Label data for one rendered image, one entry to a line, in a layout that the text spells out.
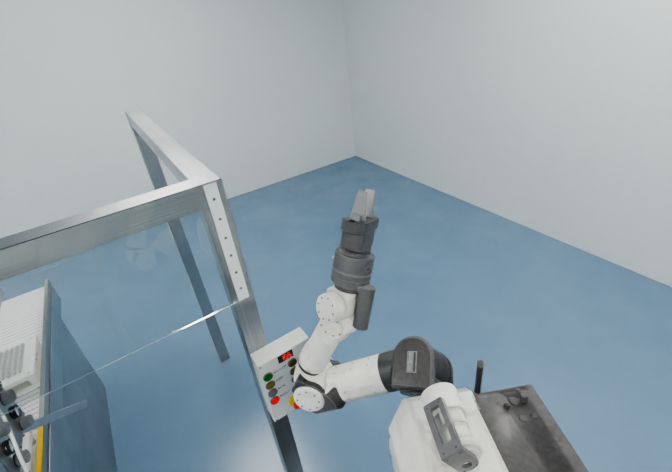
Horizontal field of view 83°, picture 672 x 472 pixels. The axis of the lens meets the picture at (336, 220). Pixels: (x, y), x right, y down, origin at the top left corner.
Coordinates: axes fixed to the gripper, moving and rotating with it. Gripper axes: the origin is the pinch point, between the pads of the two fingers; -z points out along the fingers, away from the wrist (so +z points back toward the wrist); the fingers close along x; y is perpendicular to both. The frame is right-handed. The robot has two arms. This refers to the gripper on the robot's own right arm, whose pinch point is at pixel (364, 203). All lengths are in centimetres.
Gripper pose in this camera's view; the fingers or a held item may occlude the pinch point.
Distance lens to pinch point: 80.9
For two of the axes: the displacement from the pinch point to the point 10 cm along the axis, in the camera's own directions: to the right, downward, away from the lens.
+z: -1.7, 9.6, 2.1
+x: -3.8, 1.3, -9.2
